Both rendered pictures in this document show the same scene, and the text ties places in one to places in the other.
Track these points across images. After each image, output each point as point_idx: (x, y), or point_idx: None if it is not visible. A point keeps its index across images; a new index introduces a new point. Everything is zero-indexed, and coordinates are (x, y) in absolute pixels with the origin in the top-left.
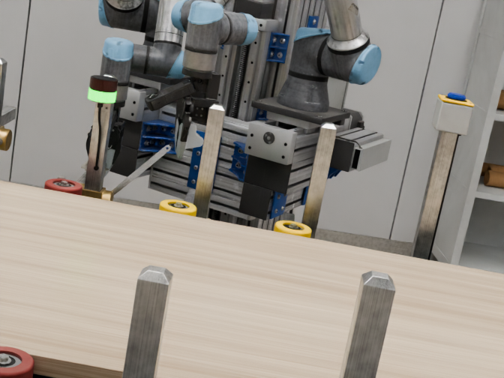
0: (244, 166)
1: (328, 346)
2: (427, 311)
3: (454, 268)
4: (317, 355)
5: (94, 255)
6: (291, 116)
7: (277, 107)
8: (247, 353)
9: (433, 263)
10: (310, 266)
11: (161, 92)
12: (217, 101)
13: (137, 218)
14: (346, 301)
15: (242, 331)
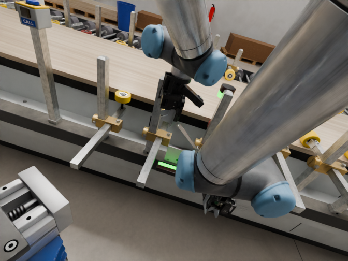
0: (62, 244)
1: (146, 60)
2: (109, 61)
3: (68, 71)
4: (150, 60)
5: (195, 87)
6: None
7: (2, 209)
8: (163, 62)
9: (75, 73)
10: (132, 77)
11: (197, 95)
12: (161, 85)
13: (185, 102)
14: (131, 67)
15: (163, 66)
